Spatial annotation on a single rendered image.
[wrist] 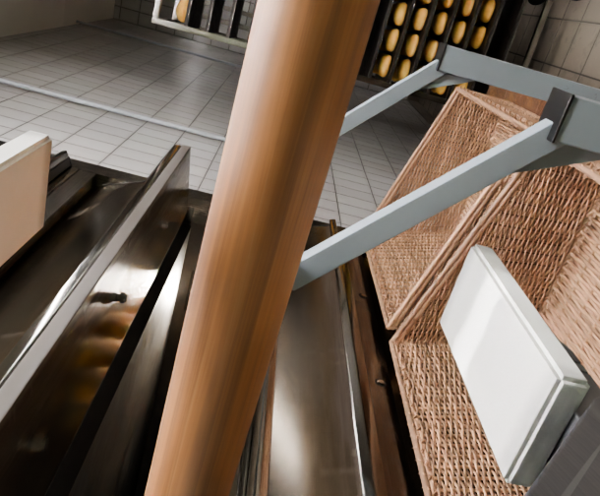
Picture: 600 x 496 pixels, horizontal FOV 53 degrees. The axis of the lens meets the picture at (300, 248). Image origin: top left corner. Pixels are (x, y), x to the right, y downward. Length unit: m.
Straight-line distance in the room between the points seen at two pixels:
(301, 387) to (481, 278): 0.92
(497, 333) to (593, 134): 0.44
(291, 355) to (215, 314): 0.99
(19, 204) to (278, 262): 0.07
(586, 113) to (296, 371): 0.73
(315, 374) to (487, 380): 0.96
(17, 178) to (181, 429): 0.09
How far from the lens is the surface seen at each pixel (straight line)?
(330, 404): 1.04
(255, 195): 0.16
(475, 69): 1.04
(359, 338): 1.27
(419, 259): 1.60
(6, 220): 0.17
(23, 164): 0.17
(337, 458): 0.95
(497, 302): 0.17
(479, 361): 0.17
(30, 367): 0.77
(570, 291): 1.19
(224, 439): 0.20
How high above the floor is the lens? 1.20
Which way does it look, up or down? 6 degrees down
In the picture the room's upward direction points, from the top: 76 degrees counter-clockwise
